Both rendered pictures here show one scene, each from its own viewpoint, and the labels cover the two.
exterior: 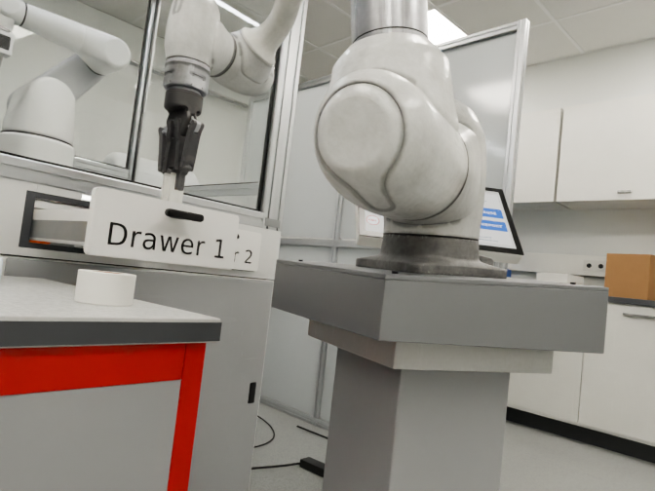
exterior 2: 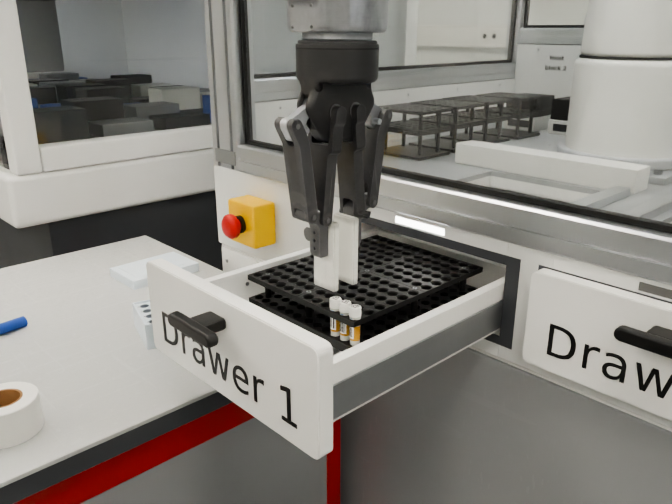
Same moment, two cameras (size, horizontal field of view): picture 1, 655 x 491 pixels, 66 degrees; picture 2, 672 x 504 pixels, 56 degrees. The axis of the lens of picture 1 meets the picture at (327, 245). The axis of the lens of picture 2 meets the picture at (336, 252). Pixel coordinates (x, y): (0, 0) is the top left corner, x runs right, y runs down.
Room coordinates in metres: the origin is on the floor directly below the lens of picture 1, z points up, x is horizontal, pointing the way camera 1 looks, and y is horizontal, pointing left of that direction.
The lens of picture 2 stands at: (1.07, -0.27, 1.17)
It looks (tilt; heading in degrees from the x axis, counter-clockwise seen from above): 19 degrees down; 95
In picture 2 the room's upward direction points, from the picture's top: straight up
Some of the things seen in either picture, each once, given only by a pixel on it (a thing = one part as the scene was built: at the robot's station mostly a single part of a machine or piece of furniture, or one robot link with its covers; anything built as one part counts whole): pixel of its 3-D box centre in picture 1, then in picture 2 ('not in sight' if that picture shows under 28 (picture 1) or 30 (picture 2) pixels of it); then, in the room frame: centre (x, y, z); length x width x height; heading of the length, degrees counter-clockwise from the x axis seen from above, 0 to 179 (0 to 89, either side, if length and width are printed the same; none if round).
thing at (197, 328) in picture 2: (180, 215); (203, 325); (0.90, 0.26, 0.91); 0.07 x 0.04 x 0.01; 139
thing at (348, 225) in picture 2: (169, 191); (345, 248); (1.03, 0.33, 0.96); 0.03 x 0.01 x 0.07; 139
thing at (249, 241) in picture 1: (216, 245); (667, 361); (1.34, 0.29, 0.87); 0.29 x 0.02 x 0.11; 139
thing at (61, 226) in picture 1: (114, 234); (371, 296); (1.05, 0.44, 0.86); 0.40 x 0.26 x 0.06; 49
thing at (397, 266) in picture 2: not in sight; (366, 295); (1.05, 0.43, 0.87); 0.22 x 0.18 x 0.06; 49
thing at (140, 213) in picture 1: (170, 233); (228, 345); (0.91, 0.28, 0.87); 0.29 x 0.02 x 0.11; 139
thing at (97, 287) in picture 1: (105, 287); (6, 414); (0.66, 0.28, 0.78); 0.07 x 0.07 x 0.04
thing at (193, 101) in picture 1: (181, 115); (337, 90); (1.02, 0.32, 1.12); 0.08 x 0.07 x 0.09; 49
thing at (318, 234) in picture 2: (182, 177); (312, 232); (1.00, 0.30, 0.99); 0.03 x 0.01 x 0.05; 49
